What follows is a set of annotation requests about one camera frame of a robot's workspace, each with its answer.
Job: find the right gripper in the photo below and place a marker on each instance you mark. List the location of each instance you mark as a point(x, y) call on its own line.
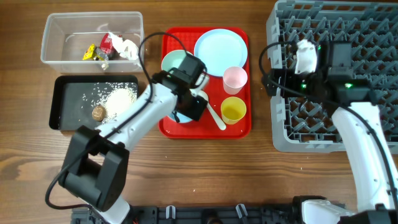
point(288, 75)

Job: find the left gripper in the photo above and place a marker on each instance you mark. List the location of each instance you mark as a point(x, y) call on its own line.
point(195, 109)

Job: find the light blue bowl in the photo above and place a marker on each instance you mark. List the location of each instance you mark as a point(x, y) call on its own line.
point(182, 118)

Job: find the green bowl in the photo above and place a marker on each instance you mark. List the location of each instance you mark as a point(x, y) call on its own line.
point(173, 60)

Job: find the light blue plate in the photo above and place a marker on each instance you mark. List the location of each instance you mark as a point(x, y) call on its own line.
point(220, 49)

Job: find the white rice pile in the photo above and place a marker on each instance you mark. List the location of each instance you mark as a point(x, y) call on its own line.
point(115, 97)

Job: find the white napkin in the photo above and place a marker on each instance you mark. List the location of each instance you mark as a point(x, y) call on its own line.
point(124, 47)

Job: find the brown food scrap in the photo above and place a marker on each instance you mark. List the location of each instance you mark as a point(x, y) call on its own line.
point(98, 113)

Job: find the red silver snack wrapper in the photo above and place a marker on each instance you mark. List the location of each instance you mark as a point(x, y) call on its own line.
point(107, 47)

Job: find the yellow snack wrapper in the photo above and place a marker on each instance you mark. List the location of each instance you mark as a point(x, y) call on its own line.
point(90, 53)

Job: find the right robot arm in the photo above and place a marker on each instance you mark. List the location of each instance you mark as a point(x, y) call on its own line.
point(323, 73)

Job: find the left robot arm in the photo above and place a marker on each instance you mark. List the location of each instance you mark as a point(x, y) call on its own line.
point(95, 165)

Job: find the grey dishwasher rack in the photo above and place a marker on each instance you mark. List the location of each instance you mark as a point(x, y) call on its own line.
point(371, 27)

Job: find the white plastic spoon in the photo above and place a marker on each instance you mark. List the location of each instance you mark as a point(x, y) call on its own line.
point(219, 122)

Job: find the yellow cup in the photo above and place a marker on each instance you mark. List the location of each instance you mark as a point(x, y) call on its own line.
point(233, 109)

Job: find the pink cup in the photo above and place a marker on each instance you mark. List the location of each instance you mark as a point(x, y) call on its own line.
point(234, 79)

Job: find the red serving tray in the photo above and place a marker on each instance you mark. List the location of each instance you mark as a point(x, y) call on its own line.
point(206, 127)

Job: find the black plastic tray bin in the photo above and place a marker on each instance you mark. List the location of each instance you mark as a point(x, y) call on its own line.
point(76, 96)

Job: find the clear plastic bin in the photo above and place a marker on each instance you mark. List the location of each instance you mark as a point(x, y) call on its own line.
point(67, 36)

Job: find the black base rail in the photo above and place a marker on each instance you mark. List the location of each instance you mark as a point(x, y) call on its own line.
point(278, 213)

